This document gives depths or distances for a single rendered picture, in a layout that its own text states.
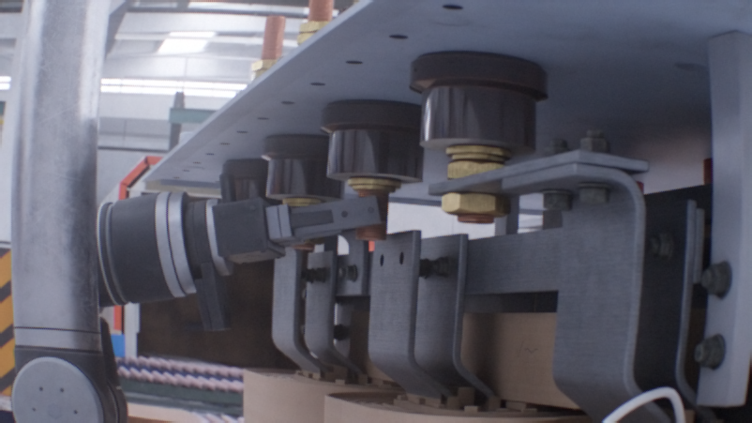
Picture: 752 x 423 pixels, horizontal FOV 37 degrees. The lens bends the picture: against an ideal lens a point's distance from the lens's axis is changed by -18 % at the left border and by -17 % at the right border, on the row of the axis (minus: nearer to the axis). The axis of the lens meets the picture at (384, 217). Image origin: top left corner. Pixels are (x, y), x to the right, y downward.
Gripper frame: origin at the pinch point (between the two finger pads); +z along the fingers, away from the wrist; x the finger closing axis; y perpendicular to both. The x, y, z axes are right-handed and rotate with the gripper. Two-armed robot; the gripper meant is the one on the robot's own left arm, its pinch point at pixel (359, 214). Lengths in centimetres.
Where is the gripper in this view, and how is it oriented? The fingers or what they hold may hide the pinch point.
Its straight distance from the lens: 125.5
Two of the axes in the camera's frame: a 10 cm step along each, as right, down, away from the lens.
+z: 9.9, -1.6, -0.3
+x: 0.5, 0.8, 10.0
